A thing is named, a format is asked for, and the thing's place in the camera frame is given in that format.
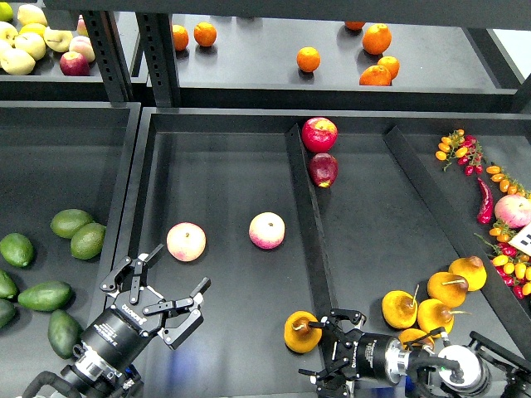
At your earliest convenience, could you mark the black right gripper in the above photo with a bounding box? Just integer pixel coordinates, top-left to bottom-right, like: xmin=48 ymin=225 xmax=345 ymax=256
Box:
xmin=298 ymin=308 xmax=405 ymax=398

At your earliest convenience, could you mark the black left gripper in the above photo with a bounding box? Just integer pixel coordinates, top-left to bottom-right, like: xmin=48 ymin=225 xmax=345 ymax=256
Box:
xmin=81 ymin=244 xmax=211 ymax=372

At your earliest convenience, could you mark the dark green avocado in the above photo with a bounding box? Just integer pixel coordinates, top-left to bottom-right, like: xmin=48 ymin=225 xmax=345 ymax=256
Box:
xmin=47 ymin=309 xmax=83 ymax=359

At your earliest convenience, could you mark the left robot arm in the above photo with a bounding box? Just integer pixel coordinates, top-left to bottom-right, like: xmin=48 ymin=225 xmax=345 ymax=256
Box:
xmin=22 ymin=245 xmax=212 ymax=397

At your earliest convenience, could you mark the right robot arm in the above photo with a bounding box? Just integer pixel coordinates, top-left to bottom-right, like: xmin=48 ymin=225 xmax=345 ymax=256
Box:
xmin=292 ymin=308 xmax=530 ymax=397

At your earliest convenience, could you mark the yellow pear bottom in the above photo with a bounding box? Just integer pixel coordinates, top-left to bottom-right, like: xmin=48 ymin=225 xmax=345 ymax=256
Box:
xmin=398 ymin=328 xmax=435 ymax=351

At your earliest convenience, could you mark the light green avocado lower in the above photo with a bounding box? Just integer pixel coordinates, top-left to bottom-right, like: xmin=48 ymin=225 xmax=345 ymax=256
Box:
xmin=71 ymin=222 xmax=106 ymax=260

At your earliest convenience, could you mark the light green avocado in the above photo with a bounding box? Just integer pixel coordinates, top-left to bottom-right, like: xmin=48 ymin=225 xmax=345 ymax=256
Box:
xmin=71 ymin=222 xmax=106 ymax=260
xmin=50 ymin=208 xmax=94 ymax=239

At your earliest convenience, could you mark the green avocado lying flat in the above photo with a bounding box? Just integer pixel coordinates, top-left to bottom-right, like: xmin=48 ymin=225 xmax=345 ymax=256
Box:
xmin=17 ymin=280 xmax=73 ymax=312

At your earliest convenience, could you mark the light green avocado upper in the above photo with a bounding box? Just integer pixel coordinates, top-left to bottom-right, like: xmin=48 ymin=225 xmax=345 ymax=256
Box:
xmin=50 ymin=208 xmax=94 ymax=239

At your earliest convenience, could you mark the avocado at edge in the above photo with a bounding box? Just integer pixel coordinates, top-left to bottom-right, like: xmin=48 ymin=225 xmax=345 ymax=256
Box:
xmin=0 ymin=298 xmax=17 ymax=328
xmin=0 ymin=269 xmax=18 ymax=300

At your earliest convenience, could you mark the avocado at lower left edge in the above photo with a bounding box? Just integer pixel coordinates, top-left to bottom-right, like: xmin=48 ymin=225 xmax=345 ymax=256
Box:
xmin=0 ymin=298 xmax=17 ymax=328

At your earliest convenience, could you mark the green avocado far left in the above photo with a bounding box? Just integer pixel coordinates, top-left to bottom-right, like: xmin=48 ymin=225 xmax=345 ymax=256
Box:
xmin=1 ymin=232 xmax=35 ymax=268

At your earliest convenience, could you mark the pink apple left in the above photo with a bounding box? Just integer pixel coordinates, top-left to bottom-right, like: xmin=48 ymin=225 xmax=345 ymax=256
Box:
xmin=166 ymin=222 xmax=207 ymax=262

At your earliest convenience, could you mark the pink apple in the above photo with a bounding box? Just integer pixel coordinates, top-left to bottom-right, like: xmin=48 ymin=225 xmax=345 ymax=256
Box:
xmin=248 ymin=211 xmax=285 ymax=250
xmin=166 ymin=222 xmax=207 ymax=262

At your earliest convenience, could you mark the black tray divider centre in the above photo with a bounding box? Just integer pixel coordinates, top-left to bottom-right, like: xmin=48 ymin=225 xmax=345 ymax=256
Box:
xmin=285 ymin=124 xmax=338 ymax=318

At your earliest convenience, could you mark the black tray divider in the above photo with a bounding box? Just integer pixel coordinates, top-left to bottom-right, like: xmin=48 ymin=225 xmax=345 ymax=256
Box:
xmin=285 ymin=124 xmax=338 ymax=318
xmin=384 ymin=126 xmax=530 ymax=357

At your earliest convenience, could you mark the pink apple centre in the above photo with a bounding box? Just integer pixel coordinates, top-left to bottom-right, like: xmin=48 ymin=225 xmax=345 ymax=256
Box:
xmin=248 ymin=211 xmax=285 ymax=250

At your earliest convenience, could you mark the black middle tray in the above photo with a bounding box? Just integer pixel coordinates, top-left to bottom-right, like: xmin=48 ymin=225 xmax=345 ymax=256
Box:
xmin=115 ymin=109 xmax=530 ymax=397

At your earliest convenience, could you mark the black tray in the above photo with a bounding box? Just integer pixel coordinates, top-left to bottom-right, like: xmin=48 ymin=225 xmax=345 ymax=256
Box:
xmin=115 ymin=109 xmax=530 ymax=397
xmin=1 ymin=101 xmax=140 ymax=326

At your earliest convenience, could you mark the black left tray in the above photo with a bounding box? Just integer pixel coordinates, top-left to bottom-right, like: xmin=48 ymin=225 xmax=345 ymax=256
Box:
xmin=1 ymin=101 xmax=140 ymax=326

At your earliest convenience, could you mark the dark red apple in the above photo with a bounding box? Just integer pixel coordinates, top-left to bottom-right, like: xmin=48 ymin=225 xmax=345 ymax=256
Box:
xmin=308 ymin=153 xmax=339 ymax=188

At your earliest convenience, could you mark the lower cherry tomato bunch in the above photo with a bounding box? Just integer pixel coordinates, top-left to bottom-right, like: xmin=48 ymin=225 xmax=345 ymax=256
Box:
xmin=476 ymin=221 xmax=530 ymax=300

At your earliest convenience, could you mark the cherry tomato bunch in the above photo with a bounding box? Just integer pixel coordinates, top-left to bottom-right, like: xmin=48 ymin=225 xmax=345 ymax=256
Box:
xmin=435 ymin=129 xmax=484 ymax=176
xmin=476 ymin=221 xmax=530 ymax=300

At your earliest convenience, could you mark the red chili pepper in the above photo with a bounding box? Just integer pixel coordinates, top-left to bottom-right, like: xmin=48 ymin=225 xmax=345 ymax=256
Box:
xmin=476 ymin=177 xmax=494 ymax=225

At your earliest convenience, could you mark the bright red apple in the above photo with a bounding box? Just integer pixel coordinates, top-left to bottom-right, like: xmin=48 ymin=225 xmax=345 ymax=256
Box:
xmin=301 ymin=117 xmax=339 ymax=153

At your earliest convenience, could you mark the white label card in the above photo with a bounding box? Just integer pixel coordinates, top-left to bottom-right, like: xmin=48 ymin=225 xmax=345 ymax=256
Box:
xmin=509 ymin=224 xmax=531 ymax=255

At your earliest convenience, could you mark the black tray divider right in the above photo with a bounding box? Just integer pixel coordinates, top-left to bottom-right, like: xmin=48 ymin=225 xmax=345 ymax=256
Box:
xmin=384 ymin=126 xmax=530 ymax=357

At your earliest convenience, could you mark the pink apple right edge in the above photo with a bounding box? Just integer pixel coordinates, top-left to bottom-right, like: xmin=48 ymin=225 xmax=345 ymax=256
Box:
xmin=494 ymin=194 xmax=530 ymax=229

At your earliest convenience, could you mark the upper cherry tomato bunch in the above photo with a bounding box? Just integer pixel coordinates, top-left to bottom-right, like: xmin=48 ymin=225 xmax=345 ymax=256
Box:
xmin=435 ymin=129 xmax=484 ymax=176

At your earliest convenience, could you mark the red apple on shelf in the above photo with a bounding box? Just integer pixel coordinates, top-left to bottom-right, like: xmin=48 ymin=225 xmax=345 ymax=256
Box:
xmin=59 ymin=51 xmax=90 ymax=76

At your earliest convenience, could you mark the pale peach on shelf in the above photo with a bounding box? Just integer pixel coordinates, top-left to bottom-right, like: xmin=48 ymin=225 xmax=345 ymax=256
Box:
xmin=69 ymin=36 xmax=95 ymax=64

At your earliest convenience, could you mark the yellow apple front left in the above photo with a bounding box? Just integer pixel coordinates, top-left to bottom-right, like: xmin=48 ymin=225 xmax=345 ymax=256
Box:
xmin=1 ymin=48 xmax=36 ymax=75

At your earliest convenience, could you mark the orange front right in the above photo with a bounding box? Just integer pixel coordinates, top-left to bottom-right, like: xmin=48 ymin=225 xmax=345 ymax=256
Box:
xmin=358 ymin=65 xmax=392 ymax=86

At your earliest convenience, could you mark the orange cherry tomato string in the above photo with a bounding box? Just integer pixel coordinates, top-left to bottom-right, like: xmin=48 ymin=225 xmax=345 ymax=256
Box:
xmin=485 ymin=162 xmax=529 ymax=198

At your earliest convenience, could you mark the orange partly behind post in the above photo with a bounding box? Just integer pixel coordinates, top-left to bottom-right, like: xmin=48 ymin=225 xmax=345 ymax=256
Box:
xmin=172 ymin=24 xmax=189 ymax=51

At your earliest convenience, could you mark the right black shelf post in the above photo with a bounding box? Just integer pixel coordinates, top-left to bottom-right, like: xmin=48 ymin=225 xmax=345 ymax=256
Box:
xmin=135 ymin=12 xmax=181 ymax=108

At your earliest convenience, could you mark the black shelf post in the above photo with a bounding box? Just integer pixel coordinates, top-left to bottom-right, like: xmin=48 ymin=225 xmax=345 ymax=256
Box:
xmin=80 ymin=10 xmax=134 ymax=103
xmin=135 ymin=12 xmax=181 ymax=108

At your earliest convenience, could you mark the left black shelf post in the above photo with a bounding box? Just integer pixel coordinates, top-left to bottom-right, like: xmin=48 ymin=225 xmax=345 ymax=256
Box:
xmin=80 ymin=10 xmax=134 ymax=103

